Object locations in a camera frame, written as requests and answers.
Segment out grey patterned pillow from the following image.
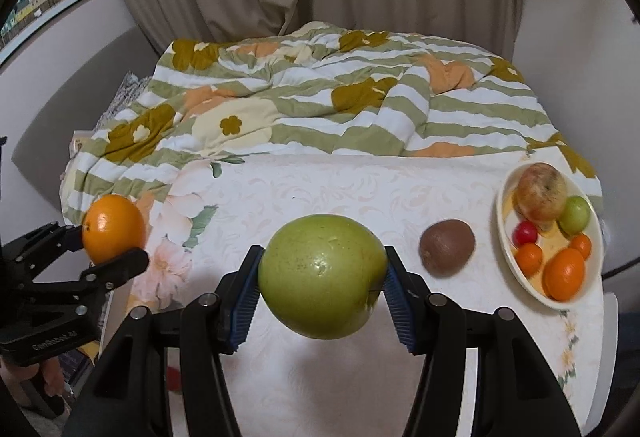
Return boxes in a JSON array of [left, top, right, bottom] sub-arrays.
[[97, 71, 153, 130]]

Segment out person's left hand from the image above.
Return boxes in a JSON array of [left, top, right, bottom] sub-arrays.
[[7, 357, 66, 400]]

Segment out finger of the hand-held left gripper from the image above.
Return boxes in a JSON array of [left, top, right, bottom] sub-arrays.
[[0, 223, 85, 288], [80, 247, 150, 304]]

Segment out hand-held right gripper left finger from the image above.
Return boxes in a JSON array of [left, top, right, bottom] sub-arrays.
[[75, 244, 266, 437]]

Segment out small orange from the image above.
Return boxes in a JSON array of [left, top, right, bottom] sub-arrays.
[[570, 234, 593, 260]]

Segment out small red fruit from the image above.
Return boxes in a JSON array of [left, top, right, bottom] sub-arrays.
[[513, 222, 538, 247]]

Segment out grey headboard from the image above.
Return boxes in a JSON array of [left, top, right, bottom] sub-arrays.
[[11, 24, 161, 218]]

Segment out large oval orange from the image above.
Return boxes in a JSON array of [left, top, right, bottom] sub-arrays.
[[543, 248, 587, 302]]

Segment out white and yellow plate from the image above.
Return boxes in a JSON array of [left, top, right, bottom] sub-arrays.
[[496, 162, 604, 313]]

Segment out small green fruit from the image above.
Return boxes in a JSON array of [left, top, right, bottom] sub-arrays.
[[558, 196, 592, 235]]

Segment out brown kiwi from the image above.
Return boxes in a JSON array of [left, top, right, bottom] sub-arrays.
[[419, 219, 477, 277]]

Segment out white floral tablecloth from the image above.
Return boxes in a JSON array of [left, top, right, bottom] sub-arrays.
[[100, 152, 618, 437]]

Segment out striped floral blanket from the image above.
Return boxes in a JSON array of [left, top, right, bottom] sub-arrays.
[[59, 21, 601, 228]]

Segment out round orange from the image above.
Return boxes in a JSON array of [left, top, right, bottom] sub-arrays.
[[81, 194, 147, 265]]

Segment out medium orange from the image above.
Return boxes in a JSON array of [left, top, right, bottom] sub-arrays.
[[515, 243, 544, 277]]

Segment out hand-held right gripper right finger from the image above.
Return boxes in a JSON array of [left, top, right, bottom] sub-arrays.
[[382, 245, 583, 437]]

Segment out red and yellow apple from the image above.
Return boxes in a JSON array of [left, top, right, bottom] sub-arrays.
[[515, 163, 568, 223]]

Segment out large green apple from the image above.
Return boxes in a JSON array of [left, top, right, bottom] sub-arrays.
[[257, 214, 387, 340]]

